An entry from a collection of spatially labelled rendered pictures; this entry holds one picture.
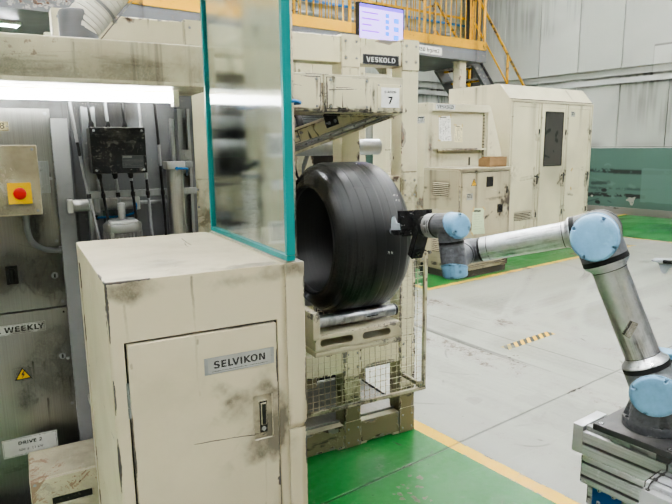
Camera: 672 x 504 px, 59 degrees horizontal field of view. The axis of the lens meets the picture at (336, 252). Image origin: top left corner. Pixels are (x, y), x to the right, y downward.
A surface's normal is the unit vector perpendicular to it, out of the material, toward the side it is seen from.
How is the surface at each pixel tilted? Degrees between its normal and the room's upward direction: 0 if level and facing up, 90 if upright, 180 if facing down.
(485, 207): 90
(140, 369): 90
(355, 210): 63
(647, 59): 90
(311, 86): 90
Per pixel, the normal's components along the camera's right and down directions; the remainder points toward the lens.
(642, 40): -0.80, 0.11
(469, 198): 0.60, 0.14
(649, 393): -0.43, 0.28
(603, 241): -0.52, 0.04
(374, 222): 0.44, -0.17
